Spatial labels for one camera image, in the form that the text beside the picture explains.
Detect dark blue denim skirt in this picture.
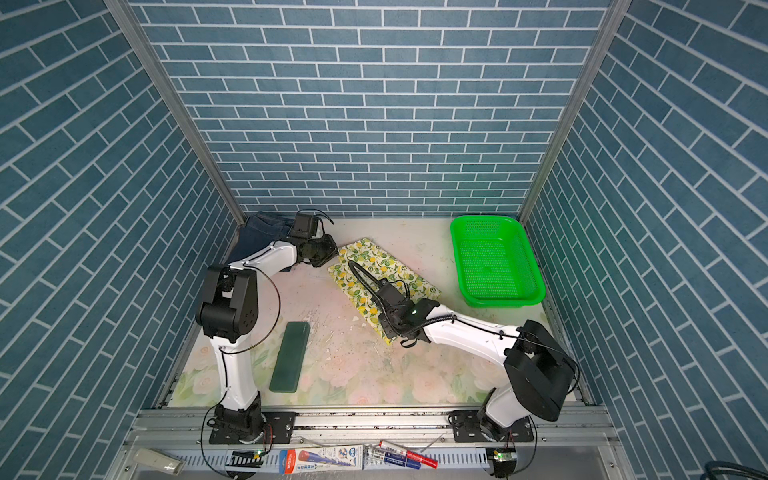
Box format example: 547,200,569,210
225,212,298,276

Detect yellow floral skirt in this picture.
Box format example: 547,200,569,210
328,238,442,344

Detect green plastic basket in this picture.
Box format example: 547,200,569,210
450,215,546,308

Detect dark green rectangular board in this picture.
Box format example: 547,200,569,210
269,321,311,393

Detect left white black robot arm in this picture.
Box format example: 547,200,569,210
196,234,338,444

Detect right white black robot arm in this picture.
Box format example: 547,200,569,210
376,298,579,441

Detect blue marker pen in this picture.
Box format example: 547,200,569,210
369,448,422,470

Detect marker package box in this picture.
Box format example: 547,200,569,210
278,445,365,475

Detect grey white small device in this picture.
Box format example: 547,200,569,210
133,448,184,476

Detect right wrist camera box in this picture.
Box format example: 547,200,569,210
376,279,414,311

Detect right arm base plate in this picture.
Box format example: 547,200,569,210
447,410,534,443

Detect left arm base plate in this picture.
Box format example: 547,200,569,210
206,411,296,446

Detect aluminium front rail frame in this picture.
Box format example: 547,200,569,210
106,402,634,479

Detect black cable bottom right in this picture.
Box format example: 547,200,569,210
703,460,768,480

